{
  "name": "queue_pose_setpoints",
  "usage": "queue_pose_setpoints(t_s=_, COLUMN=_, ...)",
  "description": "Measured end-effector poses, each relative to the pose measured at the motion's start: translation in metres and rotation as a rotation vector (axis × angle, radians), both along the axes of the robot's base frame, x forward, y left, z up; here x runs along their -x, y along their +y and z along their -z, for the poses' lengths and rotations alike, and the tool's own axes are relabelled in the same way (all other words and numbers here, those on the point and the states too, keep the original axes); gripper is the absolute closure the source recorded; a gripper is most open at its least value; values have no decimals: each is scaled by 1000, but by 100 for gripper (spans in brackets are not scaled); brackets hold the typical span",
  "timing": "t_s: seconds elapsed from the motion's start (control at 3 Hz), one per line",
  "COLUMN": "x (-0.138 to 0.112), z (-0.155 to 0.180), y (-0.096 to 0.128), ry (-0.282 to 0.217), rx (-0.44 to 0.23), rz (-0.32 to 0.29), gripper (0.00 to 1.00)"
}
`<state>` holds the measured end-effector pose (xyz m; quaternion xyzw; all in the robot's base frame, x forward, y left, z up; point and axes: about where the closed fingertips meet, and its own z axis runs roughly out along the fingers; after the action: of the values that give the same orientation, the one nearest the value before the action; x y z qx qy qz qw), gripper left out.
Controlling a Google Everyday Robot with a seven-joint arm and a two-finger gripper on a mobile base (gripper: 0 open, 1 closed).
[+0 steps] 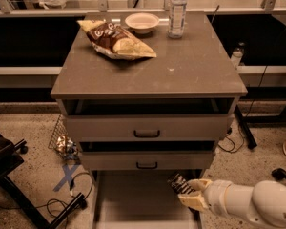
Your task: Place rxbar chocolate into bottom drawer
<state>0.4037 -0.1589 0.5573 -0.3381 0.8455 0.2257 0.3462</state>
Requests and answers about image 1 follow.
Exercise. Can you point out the small bottle behind cabinet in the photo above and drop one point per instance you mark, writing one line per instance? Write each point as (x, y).
(237, 54)

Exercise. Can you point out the brown snack chip bag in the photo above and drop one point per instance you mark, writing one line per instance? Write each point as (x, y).
(115, 42)

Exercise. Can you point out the black stand leg right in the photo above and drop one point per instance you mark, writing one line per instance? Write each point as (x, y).
(243, 124)

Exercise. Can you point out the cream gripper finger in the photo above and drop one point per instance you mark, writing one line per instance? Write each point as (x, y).
(199, 184)
(194, 200)

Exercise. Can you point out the white paper bowl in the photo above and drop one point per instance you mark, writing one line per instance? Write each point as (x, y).
(142, 23)

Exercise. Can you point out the drawer with handle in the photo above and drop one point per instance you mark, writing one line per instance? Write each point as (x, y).
(147, 155)
(147, 119)

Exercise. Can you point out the wire mesh basket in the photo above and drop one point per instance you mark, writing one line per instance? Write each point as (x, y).
(59, 129)

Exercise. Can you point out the middle drawer with handle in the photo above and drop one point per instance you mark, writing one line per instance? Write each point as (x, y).
(147, 155)

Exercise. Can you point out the crumpled foil wrapper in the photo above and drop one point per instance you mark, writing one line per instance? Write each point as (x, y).
(66, 148)

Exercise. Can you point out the top drawer with handle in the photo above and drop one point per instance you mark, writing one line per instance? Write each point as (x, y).
(147, 119)

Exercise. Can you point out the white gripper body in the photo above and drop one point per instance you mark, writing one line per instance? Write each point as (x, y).
(217, 195)

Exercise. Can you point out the open bottom drawer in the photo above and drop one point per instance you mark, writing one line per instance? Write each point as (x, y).
(140, 200)

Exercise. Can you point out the clear plastic water bottle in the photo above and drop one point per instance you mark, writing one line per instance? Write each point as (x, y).
(177, 14)

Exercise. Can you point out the black chair leg right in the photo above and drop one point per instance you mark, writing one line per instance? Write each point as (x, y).
(279, 174)

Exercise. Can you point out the grey drawer cabinet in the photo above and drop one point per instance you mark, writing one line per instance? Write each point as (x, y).
(194, 66)

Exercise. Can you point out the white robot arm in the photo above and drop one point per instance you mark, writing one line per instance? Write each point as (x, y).
(263, 205)

